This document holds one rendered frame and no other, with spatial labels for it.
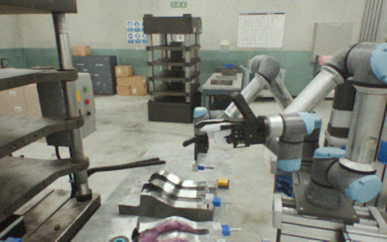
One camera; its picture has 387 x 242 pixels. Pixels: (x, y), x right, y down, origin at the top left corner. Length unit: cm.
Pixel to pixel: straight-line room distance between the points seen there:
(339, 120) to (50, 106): 152
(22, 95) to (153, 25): 250
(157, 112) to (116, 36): 362
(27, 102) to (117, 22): 422
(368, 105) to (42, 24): 937
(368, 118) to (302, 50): 687
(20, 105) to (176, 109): 266
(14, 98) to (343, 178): 490
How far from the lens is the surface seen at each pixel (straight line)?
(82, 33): 908
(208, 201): 143
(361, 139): 106
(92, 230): 151
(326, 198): 125
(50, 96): 173
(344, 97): 139
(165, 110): 549
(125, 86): 822
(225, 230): 133
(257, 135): 86
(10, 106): 539
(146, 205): 148
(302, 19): 784
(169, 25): 526
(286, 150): 92
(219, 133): 79
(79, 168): 163
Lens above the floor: 171
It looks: 18 degrees down
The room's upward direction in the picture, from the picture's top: straight up
